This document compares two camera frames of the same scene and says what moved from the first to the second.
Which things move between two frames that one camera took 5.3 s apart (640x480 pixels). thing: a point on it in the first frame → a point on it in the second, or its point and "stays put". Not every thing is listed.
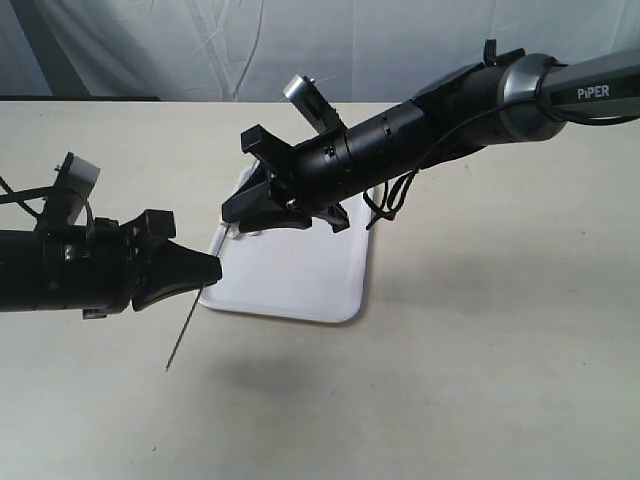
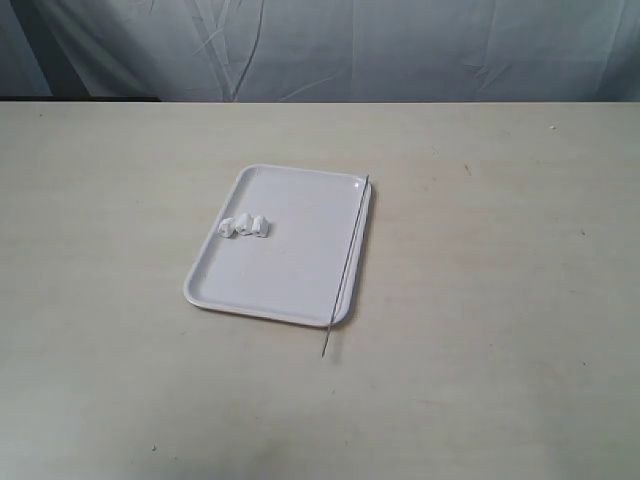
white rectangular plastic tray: (311, 273) stays put
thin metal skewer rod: (192, 310) → (344, 265)
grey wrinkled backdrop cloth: (352, 51) stays put
